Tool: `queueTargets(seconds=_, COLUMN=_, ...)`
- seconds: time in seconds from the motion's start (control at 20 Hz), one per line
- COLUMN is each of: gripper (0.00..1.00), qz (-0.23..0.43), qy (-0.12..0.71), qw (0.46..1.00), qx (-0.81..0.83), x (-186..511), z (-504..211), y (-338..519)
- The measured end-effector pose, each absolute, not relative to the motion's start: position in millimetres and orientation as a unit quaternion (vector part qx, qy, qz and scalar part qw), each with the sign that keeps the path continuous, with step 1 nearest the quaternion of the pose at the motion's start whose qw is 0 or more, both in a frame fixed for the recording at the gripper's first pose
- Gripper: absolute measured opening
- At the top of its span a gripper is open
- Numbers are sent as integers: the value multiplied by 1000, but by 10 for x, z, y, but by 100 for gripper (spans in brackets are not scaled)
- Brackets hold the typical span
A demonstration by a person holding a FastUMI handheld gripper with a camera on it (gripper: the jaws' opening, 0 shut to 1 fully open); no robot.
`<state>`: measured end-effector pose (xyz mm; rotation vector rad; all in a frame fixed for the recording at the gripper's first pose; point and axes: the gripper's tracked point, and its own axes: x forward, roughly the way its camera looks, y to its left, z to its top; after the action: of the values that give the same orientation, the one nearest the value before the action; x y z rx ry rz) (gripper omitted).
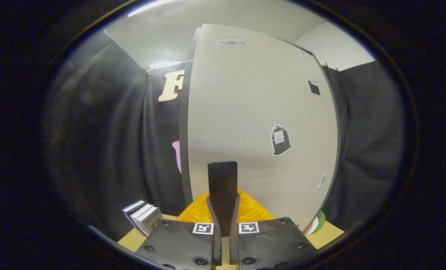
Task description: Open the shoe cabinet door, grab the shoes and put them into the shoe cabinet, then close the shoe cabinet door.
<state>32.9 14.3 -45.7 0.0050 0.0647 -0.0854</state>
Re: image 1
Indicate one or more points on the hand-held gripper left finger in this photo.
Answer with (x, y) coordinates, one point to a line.
(217, 243)

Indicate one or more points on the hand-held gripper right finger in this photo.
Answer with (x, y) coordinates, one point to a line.
(233, 243)

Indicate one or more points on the grey shoe cabinet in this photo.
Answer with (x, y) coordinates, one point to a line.
(184, 150)

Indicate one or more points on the white shoe cabinet door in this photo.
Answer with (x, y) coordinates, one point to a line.
(245, 112)

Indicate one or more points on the white paperback book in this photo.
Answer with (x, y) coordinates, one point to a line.
(149, 222)
(140, 212)
(129, 207)

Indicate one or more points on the black backdrop cloth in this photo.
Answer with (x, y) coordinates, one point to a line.
(110, 150)

